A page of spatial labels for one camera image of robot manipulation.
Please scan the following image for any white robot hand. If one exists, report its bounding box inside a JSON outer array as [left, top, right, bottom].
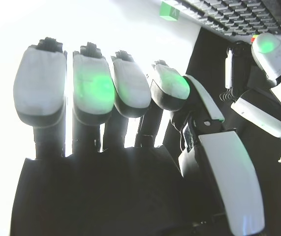
[[8, 36, 266, 236]]

